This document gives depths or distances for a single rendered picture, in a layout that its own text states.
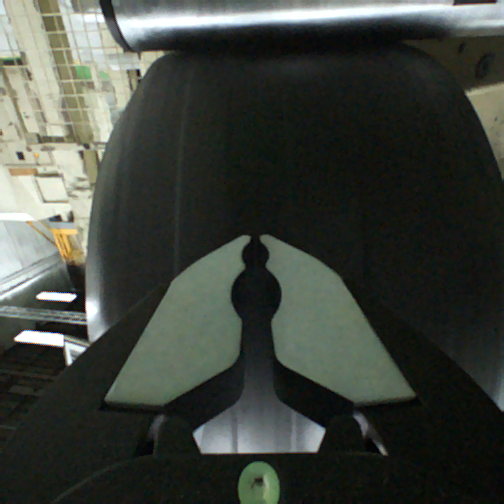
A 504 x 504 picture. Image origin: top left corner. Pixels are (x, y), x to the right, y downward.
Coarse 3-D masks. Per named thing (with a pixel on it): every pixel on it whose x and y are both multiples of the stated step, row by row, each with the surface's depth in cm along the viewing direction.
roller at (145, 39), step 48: (144, 0) 17; (192, 0) 17; (240, 0) 17; (288, 0) 17; (336, 0) 17; (384, 0) 17; (432, 0) 17; (480, 0) 17; (144, 48) 20; (192, 48) 20
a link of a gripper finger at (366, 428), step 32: (352, 288) 8; (384, 320) 7; (416, 352) 6; (416, 384) 5; (448, 384) 5; (384, 416) 5; (416, 416) 5; (448, 416) 5; (480, 416) 5; (384, 448) 4; (416, 448) 4; (448, 448) 4; (480, 448) 4; (448, 480) 4; (480, 480) 4
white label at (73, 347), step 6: (66, 336) 16; (66, 342) 16; (72, 342) 16; (78, 342) 15; (84, 342) 15; (90, 342) 15; (66, 348) 16; (72, 348) 16; (78, 348) 16; (84, 348) 15; (66, 354) 16; (72, 354) 16; (78, 354) 16; (66, 360) 16; (72, 360) 16
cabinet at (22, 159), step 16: (16, 80) 319; (0, 96) 330; (0, 112) 339; (0, 128) 348; (32, 128) 341; (0, 144) 358; (16, 144) 354; (0, 160) 369; (16, 160) 364; (32, 160) 360; (48, 160) 356
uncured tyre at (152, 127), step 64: (192, 64) 19; (256, 64) 18; (320, 64) 18; (384, 64) 18; (128, 128) 17; (192, 128) 15; (256, 128) 15; (320, 128) 15; (384, 128) 15; (448, 128) 15; (128, 192) 15; (192, 192) 14; (256, 192) 14; (320, 192) 14; (384, 192) 14; (448, 192) 14; (128, 256) 14; (192, 256) 14; (256, 256) 14; (320, 256) 13; (384, 256) 13; (448, 256) 13; (256, 320) 13; (448, 320) 13; (256, 384) 14; (256, 448) 15
